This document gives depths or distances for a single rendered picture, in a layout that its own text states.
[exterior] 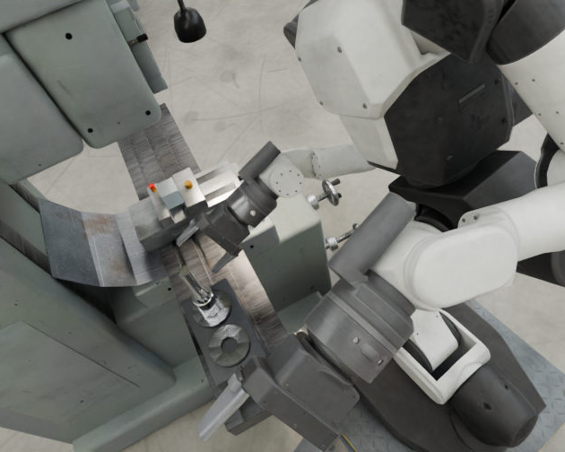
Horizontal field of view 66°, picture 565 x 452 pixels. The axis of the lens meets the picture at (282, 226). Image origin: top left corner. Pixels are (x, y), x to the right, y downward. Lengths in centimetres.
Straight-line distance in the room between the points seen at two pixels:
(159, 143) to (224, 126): 139
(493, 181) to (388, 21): 28
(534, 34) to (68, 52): 79
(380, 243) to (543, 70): 23
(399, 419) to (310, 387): 102
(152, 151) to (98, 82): 72
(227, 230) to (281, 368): 54
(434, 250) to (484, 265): 6
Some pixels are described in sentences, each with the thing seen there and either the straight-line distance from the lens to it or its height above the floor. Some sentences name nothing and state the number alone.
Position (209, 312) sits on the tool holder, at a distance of 97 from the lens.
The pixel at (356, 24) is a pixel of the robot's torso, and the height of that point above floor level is 168.
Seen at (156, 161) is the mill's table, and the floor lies 91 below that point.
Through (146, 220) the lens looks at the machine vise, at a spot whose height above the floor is 98.
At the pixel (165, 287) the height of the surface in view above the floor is 79.
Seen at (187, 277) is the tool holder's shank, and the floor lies 128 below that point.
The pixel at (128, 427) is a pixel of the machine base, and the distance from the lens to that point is 204.
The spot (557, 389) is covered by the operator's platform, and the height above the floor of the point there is 40.
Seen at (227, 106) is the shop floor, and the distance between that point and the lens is 320.
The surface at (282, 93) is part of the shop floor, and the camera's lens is 317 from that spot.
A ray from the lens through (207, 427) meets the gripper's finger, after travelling 44.
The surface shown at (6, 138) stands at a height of 145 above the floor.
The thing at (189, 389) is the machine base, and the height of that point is 20.
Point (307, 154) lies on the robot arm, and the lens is 95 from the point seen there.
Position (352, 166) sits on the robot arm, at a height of 127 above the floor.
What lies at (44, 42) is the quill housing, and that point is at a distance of 97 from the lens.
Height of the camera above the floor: 198
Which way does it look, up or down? 55 degrees down
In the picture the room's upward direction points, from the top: 17 degrees counter-clockwise
